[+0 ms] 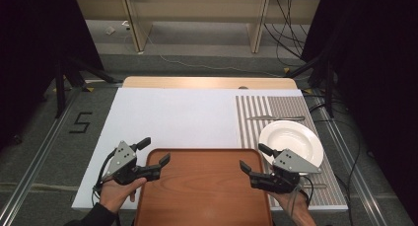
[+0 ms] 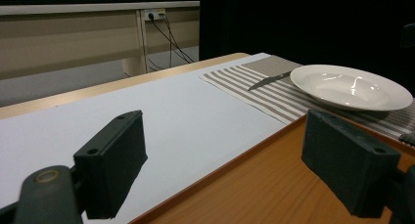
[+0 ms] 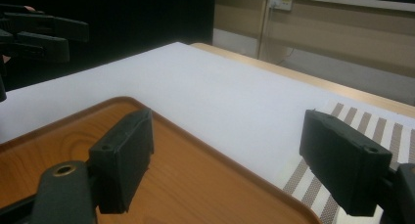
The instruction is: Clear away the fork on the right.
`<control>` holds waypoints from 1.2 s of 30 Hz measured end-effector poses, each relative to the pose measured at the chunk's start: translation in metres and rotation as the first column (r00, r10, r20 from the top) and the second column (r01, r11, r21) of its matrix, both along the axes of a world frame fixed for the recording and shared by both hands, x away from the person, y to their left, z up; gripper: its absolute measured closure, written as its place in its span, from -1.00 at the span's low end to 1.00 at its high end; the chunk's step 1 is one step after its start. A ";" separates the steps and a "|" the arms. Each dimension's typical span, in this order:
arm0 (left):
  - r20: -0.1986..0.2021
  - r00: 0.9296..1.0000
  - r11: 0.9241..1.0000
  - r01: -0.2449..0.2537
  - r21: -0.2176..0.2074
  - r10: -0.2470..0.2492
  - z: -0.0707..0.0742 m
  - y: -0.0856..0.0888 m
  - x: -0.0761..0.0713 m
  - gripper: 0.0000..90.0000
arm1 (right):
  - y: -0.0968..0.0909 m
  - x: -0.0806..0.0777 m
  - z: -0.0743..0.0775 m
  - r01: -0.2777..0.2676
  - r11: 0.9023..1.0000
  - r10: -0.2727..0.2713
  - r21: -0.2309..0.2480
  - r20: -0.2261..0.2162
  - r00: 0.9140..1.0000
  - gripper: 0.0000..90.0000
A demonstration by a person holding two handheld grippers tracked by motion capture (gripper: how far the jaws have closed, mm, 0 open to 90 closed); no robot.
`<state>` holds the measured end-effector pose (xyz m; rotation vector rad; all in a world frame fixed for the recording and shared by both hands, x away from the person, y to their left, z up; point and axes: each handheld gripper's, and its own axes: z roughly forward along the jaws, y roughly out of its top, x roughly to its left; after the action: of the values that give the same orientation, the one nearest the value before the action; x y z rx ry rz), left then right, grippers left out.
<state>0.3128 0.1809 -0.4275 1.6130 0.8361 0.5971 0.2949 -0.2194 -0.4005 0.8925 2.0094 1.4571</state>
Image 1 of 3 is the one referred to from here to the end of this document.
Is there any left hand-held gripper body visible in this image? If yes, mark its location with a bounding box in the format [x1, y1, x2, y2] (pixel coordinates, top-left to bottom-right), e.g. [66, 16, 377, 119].
[101, 140, 163, 187]

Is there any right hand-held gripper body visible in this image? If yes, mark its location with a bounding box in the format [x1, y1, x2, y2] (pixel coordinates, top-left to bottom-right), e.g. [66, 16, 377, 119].
[248, 148, 322, 194]

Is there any person's left hand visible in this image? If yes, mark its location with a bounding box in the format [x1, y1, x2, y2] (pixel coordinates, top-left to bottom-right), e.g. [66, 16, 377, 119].
[98, 177, 148, 214]

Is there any person's right hand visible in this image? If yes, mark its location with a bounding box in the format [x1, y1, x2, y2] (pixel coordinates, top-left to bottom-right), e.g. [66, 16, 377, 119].
[267, 186, 311, 218]

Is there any white plate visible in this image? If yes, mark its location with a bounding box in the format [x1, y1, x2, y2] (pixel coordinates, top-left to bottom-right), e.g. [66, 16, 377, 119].
[258, 119, 325, 168]

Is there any silver table knife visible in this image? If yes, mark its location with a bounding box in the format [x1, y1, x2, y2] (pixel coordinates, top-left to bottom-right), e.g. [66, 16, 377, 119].
[245, 114, 307, 122]

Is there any white table sheet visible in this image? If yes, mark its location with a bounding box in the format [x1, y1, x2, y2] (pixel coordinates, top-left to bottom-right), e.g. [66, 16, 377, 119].
[71, 87, 350, 211]

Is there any brown wooden tray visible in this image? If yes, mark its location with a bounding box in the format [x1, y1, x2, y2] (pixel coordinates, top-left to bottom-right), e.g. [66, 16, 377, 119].
[133, 148, 274, 226]

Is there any grey striped placemat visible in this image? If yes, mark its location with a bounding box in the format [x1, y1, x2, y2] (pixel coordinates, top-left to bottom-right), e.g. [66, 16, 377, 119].
[234, 95, 349, 208]

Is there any wooden table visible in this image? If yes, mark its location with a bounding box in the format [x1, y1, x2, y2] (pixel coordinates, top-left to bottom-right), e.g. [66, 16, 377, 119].
[121, 75, 299, 90]

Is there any black metal stand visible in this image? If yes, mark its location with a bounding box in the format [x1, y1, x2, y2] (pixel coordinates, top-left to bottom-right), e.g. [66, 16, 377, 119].
[53, 53, 124, 119]
[285, 50, 337, 119]

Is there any light wooden shelf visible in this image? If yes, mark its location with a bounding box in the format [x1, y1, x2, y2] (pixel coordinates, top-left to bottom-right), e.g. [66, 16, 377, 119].
[74, 0, 321, 54]

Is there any black curtain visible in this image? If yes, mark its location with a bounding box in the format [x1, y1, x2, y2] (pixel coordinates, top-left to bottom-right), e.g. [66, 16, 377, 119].
[0, 0, 105, 151]
[300, 0, 418, 218]

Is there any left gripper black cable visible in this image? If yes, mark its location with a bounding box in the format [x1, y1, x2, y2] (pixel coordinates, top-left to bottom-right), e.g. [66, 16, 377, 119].
[92, 149, 118, 202]

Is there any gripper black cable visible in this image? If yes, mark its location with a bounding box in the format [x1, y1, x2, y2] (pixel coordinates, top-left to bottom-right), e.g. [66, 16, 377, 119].
[92, 149, 118, 202]
[299, 174, 315, 208]

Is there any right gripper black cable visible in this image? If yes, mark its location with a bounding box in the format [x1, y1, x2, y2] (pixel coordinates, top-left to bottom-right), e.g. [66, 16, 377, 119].
[299, 174, 315, 208]

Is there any black floor cable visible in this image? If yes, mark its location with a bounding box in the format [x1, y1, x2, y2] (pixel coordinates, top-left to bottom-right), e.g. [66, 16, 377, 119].
[308, 96, 363, 226]

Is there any aluminium floor rail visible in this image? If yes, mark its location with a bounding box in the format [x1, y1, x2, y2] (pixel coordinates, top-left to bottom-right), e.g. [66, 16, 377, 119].
[0, 87, 83, 226]
[303, 87, 389, 226]

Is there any white floor cable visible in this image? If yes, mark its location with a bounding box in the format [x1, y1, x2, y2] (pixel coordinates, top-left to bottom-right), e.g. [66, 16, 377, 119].
[121, 19, 284, 79]

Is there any bundle of black cables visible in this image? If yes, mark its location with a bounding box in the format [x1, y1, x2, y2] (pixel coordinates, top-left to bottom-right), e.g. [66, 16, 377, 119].
[263, 0, 313, 68]

